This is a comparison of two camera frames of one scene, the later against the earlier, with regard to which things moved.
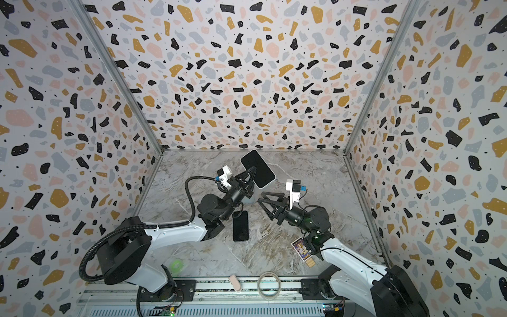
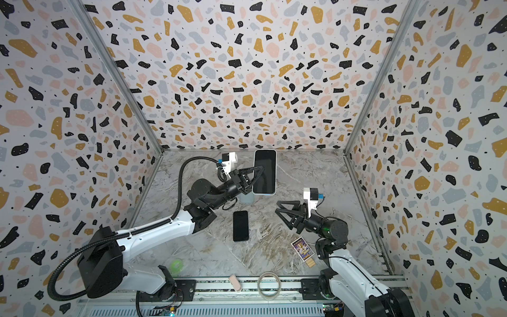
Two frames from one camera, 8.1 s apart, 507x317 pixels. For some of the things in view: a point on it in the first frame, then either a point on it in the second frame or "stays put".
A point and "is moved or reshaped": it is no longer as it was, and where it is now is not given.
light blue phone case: (251, 200) stays put
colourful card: (301, 247) stays put
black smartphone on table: (240, 226) stays put
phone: (263, 175) is moved or reshaped
